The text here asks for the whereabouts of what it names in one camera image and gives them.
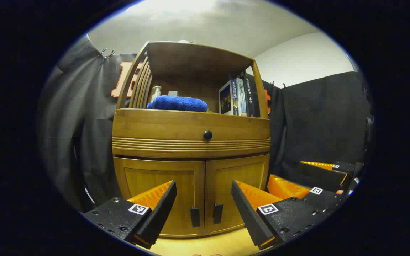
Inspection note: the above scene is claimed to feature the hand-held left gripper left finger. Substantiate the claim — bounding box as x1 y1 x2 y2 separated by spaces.
83 180 178 249

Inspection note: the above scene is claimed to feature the wooden drawer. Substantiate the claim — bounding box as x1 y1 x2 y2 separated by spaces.
112 108 272 159

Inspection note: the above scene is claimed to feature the pale blue book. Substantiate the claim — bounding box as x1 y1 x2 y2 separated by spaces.
236 78 247 117

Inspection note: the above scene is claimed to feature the blue towel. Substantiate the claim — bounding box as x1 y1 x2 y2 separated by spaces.
147 95 208 113

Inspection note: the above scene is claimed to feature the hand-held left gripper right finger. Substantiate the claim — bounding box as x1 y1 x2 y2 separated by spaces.
231 180 335 250

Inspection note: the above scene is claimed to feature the black backdrop cloth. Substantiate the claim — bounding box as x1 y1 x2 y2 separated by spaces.
38 34 373 214

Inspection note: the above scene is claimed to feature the black door handle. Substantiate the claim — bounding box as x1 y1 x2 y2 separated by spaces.
190 207 201 228
213 203 224 225

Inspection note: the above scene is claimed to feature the wooden shoe cabinet door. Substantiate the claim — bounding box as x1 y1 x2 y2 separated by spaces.
204 154 270 236
114 156 205 238

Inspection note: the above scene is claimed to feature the wooden double-door shoe cabinet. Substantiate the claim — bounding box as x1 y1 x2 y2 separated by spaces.
112 41 272 238

